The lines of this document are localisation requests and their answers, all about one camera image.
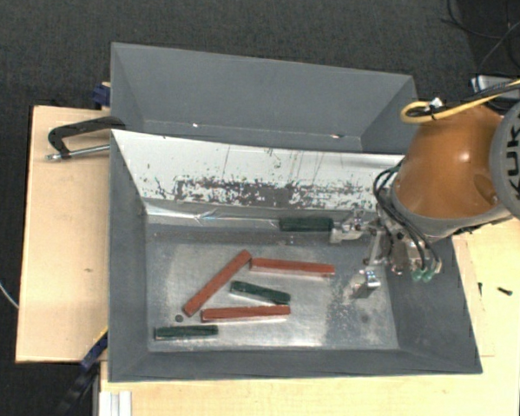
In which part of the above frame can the dark green flat block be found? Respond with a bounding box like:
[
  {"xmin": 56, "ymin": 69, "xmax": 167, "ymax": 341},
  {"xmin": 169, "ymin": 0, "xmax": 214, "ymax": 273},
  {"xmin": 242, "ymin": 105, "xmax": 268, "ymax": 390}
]
[
  {"xmin": 152, "ymin": 320, "xmax": 220, "ymax": 345},
  {"xmin": 278, "ymin": 215, "xmax": 336, "ymax": 235},
  {"xmin": 228, "ymin": 280, "xmax": 293, "ymax": 306}
]

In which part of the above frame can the pale wood flat board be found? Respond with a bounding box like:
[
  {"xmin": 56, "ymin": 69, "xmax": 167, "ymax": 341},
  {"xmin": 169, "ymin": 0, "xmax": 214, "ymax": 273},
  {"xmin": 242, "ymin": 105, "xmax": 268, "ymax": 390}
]
[{"xmin": 15, "ymin": 104, "xmax": 121, "ymax": 368}]

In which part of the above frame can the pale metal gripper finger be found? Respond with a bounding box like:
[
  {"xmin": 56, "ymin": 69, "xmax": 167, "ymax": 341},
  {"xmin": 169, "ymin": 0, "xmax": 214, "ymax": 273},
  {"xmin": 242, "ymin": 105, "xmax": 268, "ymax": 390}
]
[
  {"xmin": 328, "ymin": 210, "xmax": 376, "ymax": 247},
  {"xmin": 348, "ymin": 267, "xmax": 383, "ymax": 301}
]

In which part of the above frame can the grey metal bin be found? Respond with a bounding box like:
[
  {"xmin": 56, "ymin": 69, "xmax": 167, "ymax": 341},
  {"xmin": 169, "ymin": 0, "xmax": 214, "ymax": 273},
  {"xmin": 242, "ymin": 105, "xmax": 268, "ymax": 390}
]
[{"xmin": 93, "ymin": 41, "xmax": 500, "ymax": 402}]

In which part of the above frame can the red-brown flat block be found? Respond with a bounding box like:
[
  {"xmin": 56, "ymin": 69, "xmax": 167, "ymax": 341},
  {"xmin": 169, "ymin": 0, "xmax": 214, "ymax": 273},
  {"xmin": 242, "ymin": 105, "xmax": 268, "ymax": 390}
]
[
  {"xmin": 248, "ymin": 256, "xmax": 337, "ymax": 280},
  {"xmin": 181, "ymin": 246, "xmax": 254, "ymax": 321},
  {"xmin": 199, "ymin": 300, "xmax": 293, "ymax": 328}
]

